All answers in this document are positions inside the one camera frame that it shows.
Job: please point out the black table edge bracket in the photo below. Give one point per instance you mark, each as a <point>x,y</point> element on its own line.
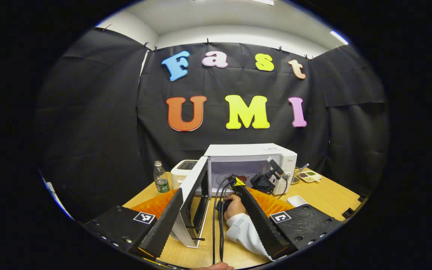
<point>348,213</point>

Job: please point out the white toaster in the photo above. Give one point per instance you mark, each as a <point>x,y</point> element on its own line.
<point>181,176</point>

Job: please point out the white microwave oven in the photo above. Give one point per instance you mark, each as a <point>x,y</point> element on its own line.
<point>246,150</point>

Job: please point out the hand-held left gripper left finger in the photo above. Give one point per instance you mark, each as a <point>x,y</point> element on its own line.
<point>163,225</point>

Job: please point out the black backdrop cloth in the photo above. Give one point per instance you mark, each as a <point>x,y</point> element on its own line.
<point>88,112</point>

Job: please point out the clear plastic water bottle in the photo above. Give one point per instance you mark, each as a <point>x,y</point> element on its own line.
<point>161,180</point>

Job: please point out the white rectangular tray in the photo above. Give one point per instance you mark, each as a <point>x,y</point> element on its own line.
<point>296,200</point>

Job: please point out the large ceiling light panel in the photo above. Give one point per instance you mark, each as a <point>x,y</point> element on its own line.
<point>264,2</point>

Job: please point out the small ceiling light panel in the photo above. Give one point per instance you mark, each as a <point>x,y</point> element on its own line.
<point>339,37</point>

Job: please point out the white compartment snack plate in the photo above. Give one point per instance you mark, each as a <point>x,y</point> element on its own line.
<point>311,176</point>

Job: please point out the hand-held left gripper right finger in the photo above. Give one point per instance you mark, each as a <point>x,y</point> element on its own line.
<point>264,225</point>

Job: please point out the red sausage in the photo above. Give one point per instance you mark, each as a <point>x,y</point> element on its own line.
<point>242,177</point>

